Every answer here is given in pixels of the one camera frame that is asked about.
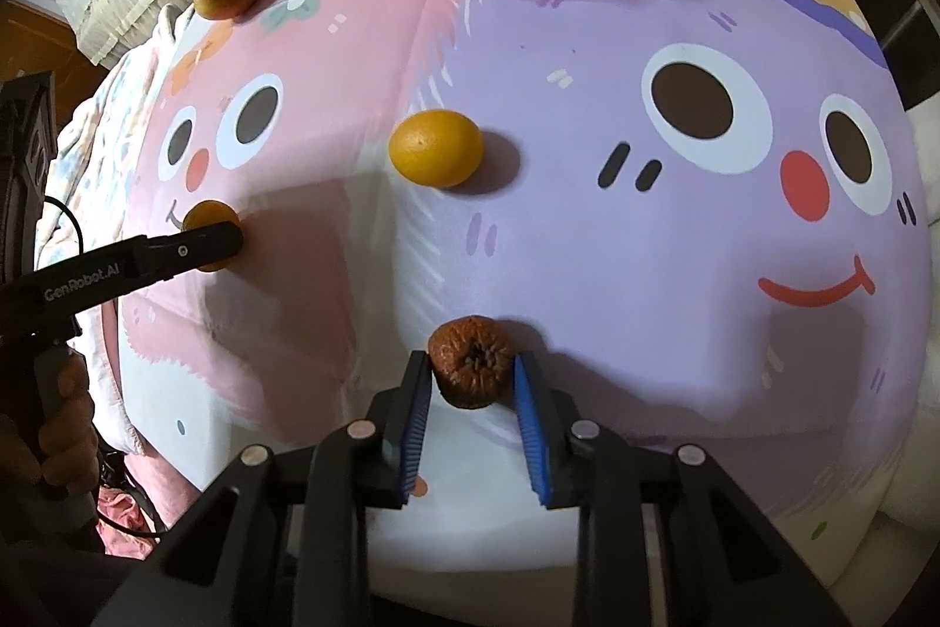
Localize small wrinkled brown fruit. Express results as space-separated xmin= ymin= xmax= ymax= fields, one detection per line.
xmin=427 ymin=315 xmax=516 ymax=409

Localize person's left hand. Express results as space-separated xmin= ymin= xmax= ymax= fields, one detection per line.
xmin=2 ymin=350 xmax=100 ymax=497

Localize small yellow-orange citrus near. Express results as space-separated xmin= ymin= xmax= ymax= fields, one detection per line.
xmin=182 ymin=199 xmax=244 ymax=274

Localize small yellow-orange citrus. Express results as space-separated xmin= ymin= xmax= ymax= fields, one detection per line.
xmin=387 ymin=110 xmax=484 ymax=189
xmin=182 ymin=199 xmax=244 ymax=274

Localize small yellow-orange citrus far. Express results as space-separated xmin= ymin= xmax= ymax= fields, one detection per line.
xmin=387 ymin=110 xmax=484 ymax=189

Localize cartoon printed table cloth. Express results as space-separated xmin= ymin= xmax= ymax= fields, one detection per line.
xmin=38 ymin=0 xmax=932 ymax=582

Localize black cable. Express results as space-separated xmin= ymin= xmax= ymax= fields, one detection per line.
xmin=39 ymin=194 xmax=86 ymax=264

